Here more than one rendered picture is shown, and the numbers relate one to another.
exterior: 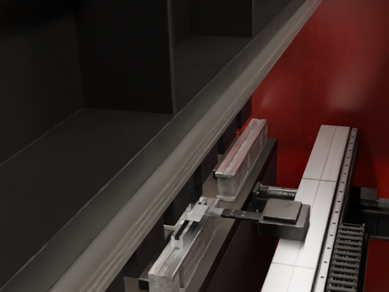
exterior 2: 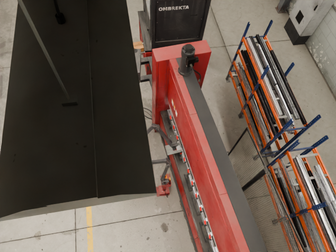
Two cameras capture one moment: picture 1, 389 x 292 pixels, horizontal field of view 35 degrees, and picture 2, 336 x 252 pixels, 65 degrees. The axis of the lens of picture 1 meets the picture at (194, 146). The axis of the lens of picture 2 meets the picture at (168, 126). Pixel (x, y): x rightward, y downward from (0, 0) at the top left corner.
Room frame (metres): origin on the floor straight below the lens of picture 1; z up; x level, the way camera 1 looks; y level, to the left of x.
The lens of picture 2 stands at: (0.17, 1.42, 5.23)
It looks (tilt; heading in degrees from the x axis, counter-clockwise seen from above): 62 degrees down; 319
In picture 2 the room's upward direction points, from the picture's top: 7 degrees clockwise
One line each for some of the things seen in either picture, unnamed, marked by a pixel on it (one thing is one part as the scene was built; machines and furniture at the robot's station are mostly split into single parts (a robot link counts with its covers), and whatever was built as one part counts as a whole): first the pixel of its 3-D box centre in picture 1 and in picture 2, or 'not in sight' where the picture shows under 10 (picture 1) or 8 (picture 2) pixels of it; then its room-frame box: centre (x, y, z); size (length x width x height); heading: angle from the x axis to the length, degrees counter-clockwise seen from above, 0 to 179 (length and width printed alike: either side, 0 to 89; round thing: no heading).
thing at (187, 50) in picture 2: not in sight; (190, 62); (1.86, -0.28, 2.53); 0.33 x 0.25 x 0.47; 161
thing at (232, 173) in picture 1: (243, 156); (172, 121); (1.91, -0.17, 0.92); 0.50 x 0.06 x 0.10; 161
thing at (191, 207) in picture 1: (193, 193); not in sight; (1.39, 0.01, 1.05); 0.10 x 0.02 x 0.10; 161
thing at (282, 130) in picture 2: not in sight; (262, 93); (1.47, -2.10, 0.87); 2.20 x 0.50 x 1.75; 155
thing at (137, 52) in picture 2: not in sight; (134, 76); (2.76, 0.10, 1.53); 0.51 x 0.25 x 0.85; 146
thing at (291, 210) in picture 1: (254, 214); not in sight; (1.35, -0.15, 1.01); 0.26 x 0.12 x 0.05; 71
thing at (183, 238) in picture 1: (190, 222); not in sight; (1.36, 0.02, 0.98); 0.20 x 0.03 x 0.03; 161
